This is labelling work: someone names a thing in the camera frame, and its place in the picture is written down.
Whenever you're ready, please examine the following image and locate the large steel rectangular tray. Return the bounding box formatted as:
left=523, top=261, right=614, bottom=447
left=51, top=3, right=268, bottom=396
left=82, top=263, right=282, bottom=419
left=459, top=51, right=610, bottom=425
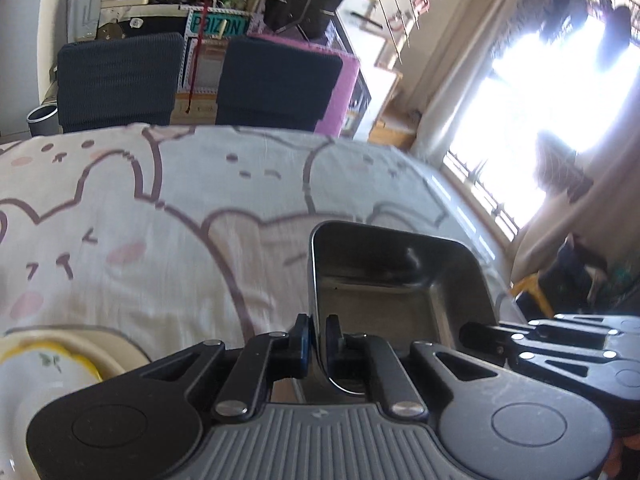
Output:
left=309, top=221, right=498, bottom=396

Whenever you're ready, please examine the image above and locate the yellow rimmed ceramic bowl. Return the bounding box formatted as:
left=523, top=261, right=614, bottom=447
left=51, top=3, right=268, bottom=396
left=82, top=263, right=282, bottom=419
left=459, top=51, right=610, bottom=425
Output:
left=1, top=327, right=150, bottom=479

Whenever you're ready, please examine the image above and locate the cartoon patterned tablecloth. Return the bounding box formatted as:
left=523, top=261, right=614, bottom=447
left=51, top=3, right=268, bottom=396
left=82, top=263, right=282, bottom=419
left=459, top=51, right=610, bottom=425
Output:
left=0, top=122, right=526, bottom=480

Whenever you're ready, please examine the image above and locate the right dark blue chair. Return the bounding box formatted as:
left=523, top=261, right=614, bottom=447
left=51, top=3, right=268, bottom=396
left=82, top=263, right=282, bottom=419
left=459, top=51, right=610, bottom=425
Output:
left=216, top=37, right=343, bottom=132

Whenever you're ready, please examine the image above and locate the dark blue chair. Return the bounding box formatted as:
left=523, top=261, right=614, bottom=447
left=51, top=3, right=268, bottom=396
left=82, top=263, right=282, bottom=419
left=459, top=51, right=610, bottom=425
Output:
left=56, top=32, right=183, bottom=133
left=216, top=37, right=343, bottom=132

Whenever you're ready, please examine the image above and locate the left dark blue chair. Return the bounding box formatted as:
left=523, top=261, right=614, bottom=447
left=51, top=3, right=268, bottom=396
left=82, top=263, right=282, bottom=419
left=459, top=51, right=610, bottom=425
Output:
left=56, top=32, right=183, bottom=133

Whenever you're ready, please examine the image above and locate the beige window curtain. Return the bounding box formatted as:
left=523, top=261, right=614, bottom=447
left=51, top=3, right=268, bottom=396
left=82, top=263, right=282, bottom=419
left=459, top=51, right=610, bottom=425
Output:
left=396, top=0, right=518, bottom=166

